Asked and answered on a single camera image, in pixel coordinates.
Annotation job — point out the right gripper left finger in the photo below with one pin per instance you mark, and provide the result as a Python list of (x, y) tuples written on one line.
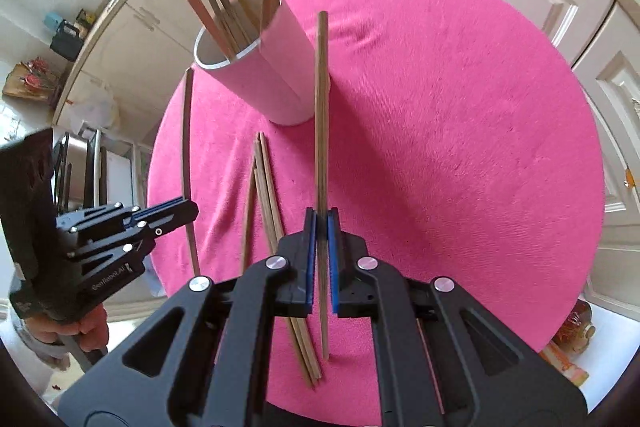
[(295, 282)]

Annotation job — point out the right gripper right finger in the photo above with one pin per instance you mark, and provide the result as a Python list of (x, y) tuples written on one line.
[(349, 292)]

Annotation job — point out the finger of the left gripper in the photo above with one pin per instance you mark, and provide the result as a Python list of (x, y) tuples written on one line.
[(174, 213), (145, 237)]

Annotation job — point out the wooden chopstick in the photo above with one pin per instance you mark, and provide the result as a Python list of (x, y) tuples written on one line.
[(247, 227), (321, 175), (258, 161), (186, 165), (275, 186), (261, 188)]

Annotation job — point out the left human hand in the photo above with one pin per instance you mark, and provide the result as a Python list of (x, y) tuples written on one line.
[(92, 329)]

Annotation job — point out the white plastic bag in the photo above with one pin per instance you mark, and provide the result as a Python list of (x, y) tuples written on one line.
[(95, 106)]

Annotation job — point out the pink white utensil cup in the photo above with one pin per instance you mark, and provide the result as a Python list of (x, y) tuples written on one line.
[(274, 74)]

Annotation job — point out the wooden cutting board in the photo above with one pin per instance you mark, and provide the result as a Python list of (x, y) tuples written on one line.
[(34, 80)]

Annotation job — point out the pink round table cloth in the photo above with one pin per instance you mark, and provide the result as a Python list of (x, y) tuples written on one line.
[(461, 144)]

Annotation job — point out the black electric kettle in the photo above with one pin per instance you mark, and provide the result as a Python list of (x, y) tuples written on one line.
[(66, 41)]

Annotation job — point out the amber glass bottle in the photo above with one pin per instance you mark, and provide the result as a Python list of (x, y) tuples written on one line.
[(577, 330)]

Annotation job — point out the cream lower cabinets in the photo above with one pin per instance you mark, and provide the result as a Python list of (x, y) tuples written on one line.
[(598, 38)]

